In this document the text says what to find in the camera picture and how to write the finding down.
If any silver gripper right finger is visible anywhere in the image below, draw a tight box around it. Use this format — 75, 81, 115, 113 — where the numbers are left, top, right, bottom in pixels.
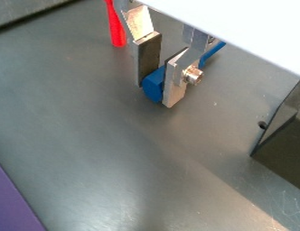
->
161, 24, 210, 109

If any purple base block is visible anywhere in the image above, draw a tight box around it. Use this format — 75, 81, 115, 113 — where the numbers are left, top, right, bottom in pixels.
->
0, 167, 44, 231

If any black fixture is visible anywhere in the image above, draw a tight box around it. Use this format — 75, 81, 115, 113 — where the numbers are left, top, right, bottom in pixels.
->
252, 81, 300, 189

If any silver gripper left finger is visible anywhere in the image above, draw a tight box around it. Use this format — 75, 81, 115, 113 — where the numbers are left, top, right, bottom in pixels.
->
114, 0, 162, 87

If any blue hexagonal peg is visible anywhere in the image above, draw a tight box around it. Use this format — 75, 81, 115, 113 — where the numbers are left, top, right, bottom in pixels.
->
142, 42, 226, 103

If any red peg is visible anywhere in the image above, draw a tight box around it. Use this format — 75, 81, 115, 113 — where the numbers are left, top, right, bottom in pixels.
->
105, 0, 126, 47

